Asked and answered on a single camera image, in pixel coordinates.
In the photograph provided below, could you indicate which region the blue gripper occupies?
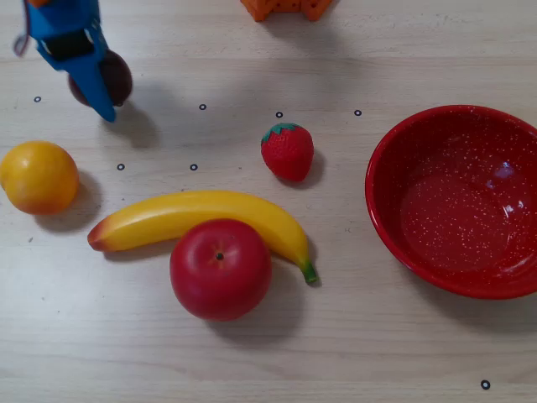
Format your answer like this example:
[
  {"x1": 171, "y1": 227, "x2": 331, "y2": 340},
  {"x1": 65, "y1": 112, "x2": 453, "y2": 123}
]
[{"x1": 24, "y1": 0, "x2": 117, "y2": 123}]

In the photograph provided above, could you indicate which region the dark purple plum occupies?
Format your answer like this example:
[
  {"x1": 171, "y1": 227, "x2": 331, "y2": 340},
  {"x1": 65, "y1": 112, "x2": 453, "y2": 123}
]
[{"x1": 67, "y1": 49, "x2": 134, "y2": 107}]

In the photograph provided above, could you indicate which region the orange robot base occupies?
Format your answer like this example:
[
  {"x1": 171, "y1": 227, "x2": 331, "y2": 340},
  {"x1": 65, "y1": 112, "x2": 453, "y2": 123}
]
[{"x1": 240, "y1": 0, "x2": 336, "y2": 23}]

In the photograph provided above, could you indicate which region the red speckled bowl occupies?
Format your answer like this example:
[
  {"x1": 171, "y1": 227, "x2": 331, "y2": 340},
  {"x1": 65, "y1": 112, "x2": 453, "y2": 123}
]
[{"x1": 364, "y1": 104, "x2": 537, "y2": 301}]

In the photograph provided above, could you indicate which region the yellow orange peach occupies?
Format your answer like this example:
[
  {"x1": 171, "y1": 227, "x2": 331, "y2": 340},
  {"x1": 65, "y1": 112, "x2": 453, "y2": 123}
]
[{"x1": 0, "y1": 140, "x2": 81, "y2": 217}]

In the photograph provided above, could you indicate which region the yellow plastic banana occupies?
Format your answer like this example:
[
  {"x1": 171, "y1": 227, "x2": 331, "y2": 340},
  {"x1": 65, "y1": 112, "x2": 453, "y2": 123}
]
[{"x1": 86, "y1": 190, "x2": 319, "y2": 286}]

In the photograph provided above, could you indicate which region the red plastic strawberry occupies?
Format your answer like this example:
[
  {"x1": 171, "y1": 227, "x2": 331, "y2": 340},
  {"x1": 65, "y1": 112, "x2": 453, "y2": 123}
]
[{"x1": 260, "y1": 122, "x2": 315, "y2": 183}]

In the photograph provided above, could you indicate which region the red plastic apple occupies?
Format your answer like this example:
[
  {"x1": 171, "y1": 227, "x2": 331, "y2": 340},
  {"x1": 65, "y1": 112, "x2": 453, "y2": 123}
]
[{"x1": 169, "y1": 217, "x2": 274, "y2": 322}]

